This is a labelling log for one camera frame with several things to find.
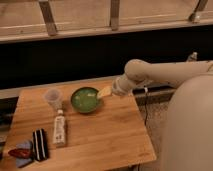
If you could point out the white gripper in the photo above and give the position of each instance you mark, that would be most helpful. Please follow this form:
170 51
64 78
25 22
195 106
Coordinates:
121 86

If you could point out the green ceramic bowl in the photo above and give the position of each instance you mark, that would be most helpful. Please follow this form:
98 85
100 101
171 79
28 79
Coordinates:
84 100

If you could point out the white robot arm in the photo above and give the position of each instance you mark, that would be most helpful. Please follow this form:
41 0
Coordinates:
187 143

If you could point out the wooden table board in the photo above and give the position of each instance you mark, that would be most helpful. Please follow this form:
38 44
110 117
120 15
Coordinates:
112 137

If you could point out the clear plastic cup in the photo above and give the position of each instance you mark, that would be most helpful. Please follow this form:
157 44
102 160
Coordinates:
54 98

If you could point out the white tube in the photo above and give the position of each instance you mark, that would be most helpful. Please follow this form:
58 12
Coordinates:
59 133

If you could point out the black white striped box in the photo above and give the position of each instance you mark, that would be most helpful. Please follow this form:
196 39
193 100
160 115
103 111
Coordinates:
40 145

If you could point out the small clear bottle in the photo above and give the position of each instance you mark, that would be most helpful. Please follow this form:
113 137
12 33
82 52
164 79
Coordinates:
192 57

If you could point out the red brown pouch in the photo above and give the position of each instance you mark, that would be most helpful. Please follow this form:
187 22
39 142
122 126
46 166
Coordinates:
21 153

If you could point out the metal window frame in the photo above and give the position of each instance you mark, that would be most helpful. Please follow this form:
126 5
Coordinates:
26 20

